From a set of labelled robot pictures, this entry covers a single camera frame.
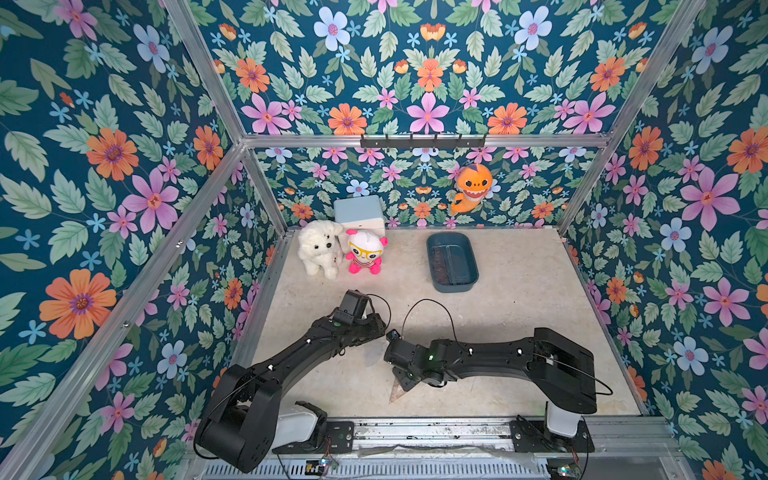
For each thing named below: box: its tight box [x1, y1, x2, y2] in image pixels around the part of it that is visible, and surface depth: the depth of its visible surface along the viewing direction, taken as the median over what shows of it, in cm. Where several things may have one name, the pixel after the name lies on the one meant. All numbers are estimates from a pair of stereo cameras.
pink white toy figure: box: [345, 229, 389, 275], surface depth 98 cm
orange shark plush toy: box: [451, 164, 493, 215], surface depth 99 cm
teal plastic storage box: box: [426, 232, 479, 293], surface depth 110 cm
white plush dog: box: [298, 220, 344, 280], surface depth 95 cm
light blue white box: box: [333, 195, 386, 241], surface depth 108 cm
